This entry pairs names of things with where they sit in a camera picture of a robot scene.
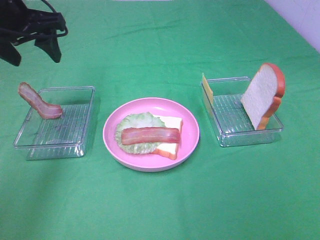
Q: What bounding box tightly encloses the right clear plastic tray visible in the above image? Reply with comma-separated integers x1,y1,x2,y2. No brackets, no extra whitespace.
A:
201,76,284,147

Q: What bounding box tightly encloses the pink round plate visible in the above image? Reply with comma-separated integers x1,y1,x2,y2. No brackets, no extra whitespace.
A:
102,97,200,172

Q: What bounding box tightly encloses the green tablecloth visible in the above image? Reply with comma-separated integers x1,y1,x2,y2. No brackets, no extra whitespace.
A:
0,0,320,240

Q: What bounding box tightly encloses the yellow cheese slice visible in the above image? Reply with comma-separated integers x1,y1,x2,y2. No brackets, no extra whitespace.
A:
202,73,214,105

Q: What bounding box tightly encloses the bacon strip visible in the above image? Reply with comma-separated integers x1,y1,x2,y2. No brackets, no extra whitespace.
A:
120,127,181,145
18,82,63,119

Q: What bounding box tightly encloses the clear plastic tray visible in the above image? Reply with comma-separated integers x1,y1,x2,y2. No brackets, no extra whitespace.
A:
13,86,96,160
201,76,284,147

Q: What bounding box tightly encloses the green lettuce leaf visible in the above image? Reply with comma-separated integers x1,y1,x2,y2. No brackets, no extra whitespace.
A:
115,112,166,155

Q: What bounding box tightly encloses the left clear plastic tray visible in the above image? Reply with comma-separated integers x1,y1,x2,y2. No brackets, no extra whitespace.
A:
13,86,96,160

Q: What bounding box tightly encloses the bread slice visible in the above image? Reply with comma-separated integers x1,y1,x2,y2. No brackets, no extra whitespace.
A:
240,62,286,130
152,114,183,160

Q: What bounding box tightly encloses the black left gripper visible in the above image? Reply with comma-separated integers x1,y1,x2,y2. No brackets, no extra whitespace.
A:
0,0,67,67

